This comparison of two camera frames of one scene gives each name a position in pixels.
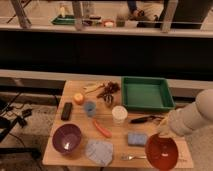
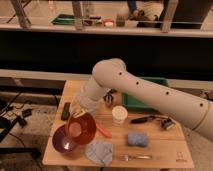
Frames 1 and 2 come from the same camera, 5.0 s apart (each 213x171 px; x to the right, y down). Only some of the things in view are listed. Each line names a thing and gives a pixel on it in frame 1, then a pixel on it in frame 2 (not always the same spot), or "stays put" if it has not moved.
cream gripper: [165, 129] → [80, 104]
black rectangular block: [66, 111] stays put
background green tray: [68, 20] stays put
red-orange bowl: [162, 152] → [80, 130]
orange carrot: [104, 131] stays put
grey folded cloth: [100, 151] stays put
